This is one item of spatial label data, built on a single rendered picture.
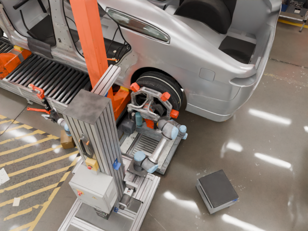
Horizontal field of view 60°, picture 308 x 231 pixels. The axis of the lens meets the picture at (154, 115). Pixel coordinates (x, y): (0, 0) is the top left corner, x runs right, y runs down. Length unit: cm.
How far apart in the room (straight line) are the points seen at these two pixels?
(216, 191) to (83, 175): 167
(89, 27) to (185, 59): 104
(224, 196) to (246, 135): 127
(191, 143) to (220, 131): 51
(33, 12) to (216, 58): 312
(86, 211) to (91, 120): 186
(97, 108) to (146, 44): 132
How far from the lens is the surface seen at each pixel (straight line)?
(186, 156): 400
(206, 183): 349
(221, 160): 406
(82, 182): 254
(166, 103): 319
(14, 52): 486
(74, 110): 194
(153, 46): 300
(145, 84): 324
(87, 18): 249
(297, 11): 651
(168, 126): 266
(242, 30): 463
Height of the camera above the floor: 351
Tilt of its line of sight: 54 degrees down
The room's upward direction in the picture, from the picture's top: 1 degrees clockwise
